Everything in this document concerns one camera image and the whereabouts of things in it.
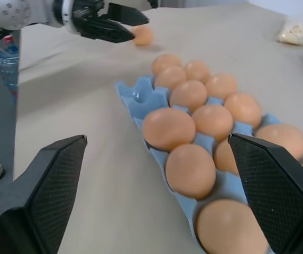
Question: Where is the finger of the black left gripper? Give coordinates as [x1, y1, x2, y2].
[105, 3, 151, 27]
[80, 16, 136, 44]

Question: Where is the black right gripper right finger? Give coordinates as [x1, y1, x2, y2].
[228, 133, 303, 254]

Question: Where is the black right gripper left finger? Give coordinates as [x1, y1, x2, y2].
[0, 134, 88, 254]

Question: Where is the blue egg tray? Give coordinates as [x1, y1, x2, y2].
[114, 74, 303, 254]

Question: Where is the blue water bottle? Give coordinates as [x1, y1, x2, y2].
[0, 35, 20, 105]

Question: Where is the clear bag of snacks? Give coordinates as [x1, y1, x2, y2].
[278, 16, 303, 46]

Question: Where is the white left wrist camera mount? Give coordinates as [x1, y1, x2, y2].
[60, 0, 78, 34]

